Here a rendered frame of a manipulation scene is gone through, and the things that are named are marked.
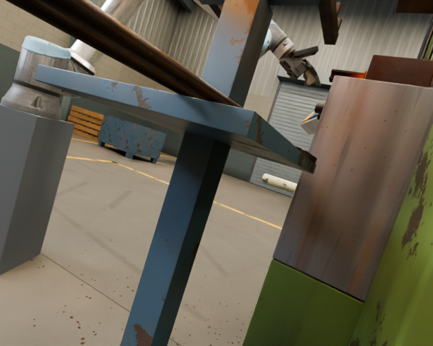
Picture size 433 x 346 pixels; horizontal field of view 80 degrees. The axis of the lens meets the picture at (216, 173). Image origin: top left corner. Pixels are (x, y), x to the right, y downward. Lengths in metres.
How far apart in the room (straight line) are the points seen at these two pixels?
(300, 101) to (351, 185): 8.60
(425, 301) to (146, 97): 0.36
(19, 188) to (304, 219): 0.95
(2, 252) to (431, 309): 1.20
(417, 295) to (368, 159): 0.32
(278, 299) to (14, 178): 0.95
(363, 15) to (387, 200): 9.77
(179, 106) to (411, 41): 9.87
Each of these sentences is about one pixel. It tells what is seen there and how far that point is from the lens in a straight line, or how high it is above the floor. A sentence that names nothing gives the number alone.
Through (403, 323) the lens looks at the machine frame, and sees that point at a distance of 0.40.
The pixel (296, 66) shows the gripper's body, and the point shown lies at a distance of 1.32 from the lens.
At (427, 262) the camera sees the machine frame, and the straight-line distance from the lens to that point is 0.38.
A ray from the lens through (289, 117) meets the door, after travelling 9.08.
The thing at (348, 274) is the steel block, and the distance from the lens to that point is 0.65.
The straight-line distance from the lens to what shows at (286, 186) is 1.22.
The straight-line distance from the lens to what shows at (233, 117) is 0.20.
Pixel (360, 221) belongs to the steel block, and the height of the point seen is 0.62.
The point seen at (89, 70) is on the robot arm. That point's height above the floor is 0.84.
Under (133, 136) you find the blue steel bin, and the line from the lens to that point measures 5.51.
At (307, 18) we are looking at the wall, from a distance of 10.35.
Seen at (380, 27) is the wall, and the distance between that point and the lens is 10.13.
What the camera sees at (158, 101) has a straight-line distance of 0.25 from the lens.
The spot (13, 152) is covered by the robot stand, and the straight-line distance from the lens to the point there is 1.15.
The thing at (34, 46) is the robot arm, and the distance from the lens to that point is 1.20.
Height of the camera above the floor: 0.67
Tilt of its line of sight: 4 degrees down
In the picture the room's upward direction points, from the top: 18 degrees clockwise
